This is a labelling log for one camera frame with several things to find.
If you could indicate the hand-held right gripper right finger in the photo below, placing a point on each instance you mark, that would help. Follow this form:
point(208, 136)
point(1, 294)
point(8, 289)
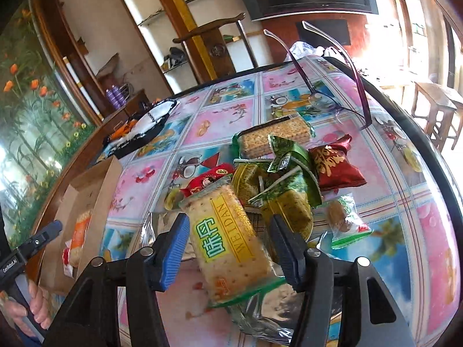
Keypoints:
point(285, 253)

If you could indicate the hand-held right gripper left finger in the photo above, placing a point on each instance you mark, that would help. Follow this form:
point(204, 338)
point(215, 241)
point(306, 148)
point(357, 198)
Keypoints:
point(173, 253)

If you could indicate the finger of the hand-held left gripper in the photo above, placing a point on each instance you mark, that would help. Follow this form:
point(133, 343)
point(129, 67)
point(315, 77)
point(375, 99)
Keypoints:
point(53, 227)

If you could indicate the yellow label cracker packet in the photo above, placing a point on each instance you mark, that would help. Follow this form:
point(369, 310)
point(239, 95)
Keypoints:
point(224, 238)

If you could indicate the brown cardboard box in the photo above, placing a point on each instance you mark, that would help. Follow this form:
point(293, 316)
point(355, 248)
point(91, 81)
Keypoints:
point(97, 195)

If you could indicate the clear green cookie packet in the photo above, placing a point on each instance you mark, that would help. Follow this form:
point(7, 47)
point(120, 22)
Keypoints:
point(343, 220)

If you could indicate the silver foil snack packet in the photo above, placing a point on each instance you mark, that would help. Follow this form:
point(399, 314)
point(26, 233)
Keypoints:
point(260, 314)

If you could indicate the red gold print snack packet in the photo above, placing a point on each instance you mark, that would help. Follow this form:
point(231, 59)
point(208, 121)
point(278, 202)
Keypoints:
point(336, 166)

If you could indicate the person's left hand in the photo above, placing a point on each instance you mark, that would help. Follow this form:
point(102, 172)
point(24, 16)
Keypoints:
point(39, 303)

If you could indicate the orange snack packet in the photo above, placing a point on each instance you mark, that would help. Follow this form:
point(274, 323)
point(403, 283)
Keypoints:
point(80, 231)

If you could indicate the red white snack packet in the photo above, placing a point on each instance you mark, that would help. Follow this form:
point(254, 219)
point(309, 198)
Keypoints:
point(68, 258)

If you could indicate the red round label snack packet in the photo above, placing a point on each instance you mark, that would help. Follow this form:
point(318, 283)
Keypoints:
point(206, 182)

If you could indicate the long cracker packet green ends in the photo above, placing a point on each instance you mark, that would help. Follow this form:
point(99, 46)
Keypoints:
point(271, 137)

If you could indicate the black white cloth pouch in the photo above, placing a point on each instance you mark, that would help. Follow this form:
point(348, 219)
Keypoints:
point(152, 119)

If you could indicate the white striped pole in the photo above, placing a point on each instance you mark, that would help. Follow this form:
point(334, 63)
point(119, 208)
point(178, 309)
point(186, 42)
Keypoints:
point(83, 87)

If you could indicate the wooden sideboard cabinet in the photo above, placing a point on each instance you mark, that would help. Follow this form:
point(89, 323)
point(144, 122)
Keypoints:
point(139, 101)

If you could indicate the purple eyeglasses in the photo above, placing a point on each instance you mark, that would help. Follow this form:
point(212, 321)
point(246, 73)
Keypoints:
point(325, 103)

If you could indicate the dark grey bundle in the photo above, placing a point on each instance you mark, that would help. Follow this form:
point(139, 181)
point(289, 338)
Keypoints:
point(175, 58)

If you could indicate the white plastic bag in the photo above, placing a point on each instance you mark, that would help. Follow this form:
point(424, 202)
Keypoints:
point(302, 48)

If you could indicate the dark wooden chair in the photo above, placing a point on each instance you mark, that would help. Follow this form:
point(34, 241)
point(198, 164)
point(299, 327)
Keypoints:
point(213, 50)

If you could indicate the wooden stool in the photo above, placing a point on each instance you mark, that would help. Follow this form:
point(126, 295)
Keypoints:
point(432, 104)

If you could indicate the floral wall mural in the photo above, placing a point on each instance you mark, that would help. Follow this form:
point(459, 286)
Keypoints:
point(32, 115)

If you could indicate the black rectangular wall panel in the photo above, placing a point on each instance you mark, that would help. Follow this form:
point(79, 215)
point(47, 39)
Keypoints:
point(323, 32)

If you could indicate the white wall shelf niche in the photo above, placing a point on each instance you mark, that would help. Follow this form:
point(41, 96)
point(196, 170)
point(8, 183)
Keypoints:
point(144, 3)

